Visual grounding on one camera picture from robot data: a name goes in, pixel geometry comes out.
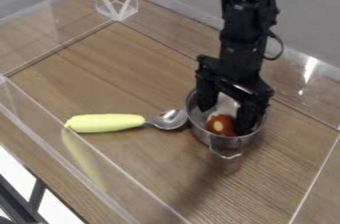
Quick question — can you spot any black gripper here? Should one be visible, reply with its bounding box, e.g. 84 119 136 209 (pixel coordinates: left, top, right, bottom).
194 32 273 135

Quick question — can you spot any red toy mushroom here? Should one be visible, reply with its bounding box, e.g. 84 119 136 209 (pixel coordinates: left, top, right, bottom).
204 92 242 137

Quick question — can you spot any small steel pot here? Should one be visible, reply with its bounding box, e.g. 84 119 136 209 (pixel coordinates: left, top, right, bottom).
184 90 266 159

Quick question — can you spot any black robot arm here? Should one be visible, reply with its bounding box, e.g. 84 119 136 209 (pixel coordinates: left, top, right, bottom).
194 0 278 135

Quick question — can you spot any black metal table leg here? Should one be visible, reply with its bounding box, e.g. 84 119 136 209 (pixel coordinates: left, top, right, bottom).
0 174 49 224

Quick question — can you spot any spoon with yellow handle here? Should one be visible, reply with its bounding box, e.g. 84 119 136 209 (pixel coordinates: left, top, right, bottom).
64 110 186 133

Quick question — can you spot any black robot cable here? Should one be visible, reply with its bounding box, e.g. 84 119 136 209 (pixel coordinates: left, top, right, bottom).
262 30 284 62

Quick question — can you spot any clear acrylic enclosure wall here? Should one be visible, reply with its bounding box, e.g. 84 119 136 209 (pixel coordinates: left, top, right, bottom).
0 0 340 224

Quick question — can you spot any clear acrylic corner bracket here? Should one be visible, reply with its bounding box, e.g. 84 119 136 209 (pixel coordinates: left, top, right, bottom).
94 0 140 22

